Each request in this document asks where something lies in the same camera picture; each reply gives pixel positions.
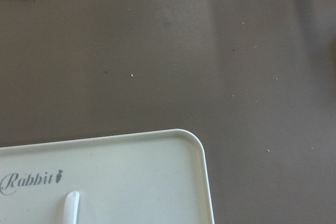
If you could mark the white ceramic spoon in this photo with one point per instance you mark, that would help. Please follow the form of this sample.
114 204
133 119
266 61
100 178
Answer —
71 208

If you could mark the cream rabbit tray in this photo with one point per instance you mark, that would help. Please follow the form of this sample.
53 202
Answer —
150 177

